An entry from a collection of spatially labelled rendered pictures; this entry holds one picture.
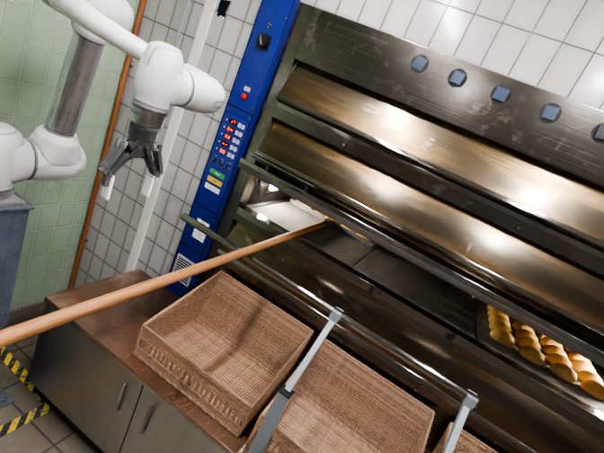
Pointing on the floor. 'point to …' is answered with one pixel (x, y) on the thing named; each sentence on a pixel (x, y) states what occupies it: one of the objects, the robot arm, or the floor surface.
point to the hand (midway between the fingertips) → (127, 193)
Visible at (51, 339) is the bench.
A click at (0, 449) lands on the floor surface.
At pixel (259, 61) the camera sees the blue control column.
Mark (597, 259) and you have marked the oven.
